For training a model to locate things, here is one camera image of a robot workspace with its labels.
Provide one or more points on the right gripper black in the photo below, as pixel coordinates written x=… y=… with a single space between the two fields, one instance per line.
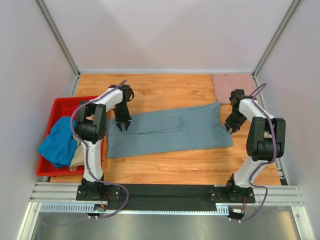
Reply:
x=232 y=122

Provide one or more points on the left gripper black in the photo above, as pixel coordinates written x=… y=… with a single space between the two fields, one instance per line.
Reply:
x=122 y=119

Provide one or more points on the grey blue t shirt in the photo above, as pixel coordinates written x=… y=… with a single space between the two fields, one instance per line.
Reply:
x=170 y=130

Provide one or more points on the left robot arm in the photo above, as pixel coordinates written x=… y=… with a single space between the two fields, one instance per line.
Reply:
x=90 y=129

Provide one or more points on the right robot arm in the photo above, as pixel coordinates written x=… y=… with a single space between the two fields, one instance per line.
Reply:
x=265 y=142

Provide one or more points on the folded pink t shirt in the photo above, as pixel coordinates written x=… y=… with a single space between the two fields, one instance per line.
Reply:
x=224 y=84

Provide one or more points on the magenta t shirt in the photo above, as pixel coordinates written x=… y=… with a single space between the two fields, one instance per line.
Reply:
x=75 y=108

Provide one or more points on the beige t shirt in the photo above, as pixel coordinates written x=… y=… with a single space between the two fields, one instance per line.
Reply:
x=78 y=159

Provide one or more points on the red plastic bin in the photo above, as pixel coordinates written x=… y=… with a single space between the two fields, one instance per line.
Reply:
x=62 y=107

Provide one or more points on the bright blue t shirt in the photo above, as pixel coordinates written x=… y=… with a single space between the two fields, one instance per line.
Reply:
x=59 y=146

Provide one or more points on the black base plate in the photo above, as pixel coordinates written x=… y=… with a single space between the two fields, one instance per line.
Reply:
x=170 y=195

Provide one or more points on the slotted cable duct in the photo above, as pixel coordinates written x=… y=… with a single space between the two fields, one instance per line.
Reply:
x=94 y=208

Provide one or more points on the right aluminium frame post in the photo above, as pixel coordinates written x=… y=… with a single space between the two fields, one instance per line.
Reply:
x=276 y=36

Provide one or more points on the aluminium frame post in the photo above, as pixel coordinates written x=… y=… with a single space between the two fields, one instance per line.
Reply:
x=276 y=36
x=44 y=10

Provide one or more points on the left aluminium frame post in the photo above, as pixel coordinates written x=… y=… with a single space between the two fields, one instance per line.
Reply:
x=44 y=10

